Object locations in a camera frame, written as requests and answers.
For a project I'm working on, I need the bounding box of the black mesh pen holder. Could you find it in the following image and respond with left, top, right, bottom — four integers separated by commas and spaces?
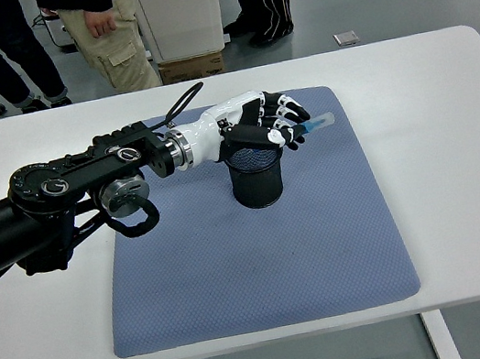
222, 136, 293, 214

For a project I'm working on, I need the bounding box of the blue-grey textured mat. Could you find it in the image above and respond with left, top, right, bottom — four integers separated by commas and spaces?
74, 73, 426, 359

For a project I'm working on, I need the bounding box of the person's hand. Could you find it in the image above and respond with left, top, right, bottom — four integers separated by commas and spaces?
82, 6, 120, 42

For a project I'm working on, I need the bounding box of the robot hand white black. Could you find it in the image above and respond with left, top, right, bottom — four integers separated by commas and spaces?
179, 80, 317, 169

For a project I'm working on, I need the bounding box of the white cabinet foot bar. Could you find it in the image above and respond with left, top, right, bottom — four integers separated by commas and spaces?
143, 31, 235, 64

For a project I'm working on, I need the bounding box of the silver floor socket plate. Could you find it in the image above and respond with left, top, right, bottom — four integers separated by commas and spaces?
332, 28, 361, 49

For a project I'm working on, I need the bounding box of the cardboard box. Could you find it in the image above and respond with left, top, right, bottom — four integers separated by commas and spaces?
155, 49, 228, 88

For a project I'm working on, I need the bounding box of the white table leg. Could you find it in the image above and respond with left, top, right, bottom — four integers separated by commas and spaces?
420, 307, 463, 359

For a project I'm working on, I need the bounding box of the white upright cabinet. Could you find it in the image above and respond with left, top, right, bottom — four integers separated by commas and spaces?
132, 0, 231, 67

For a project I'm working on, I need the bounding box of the blue marker with clear cap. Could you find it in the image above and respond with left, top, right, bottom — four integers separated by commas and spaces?
295, 110, 339, 138

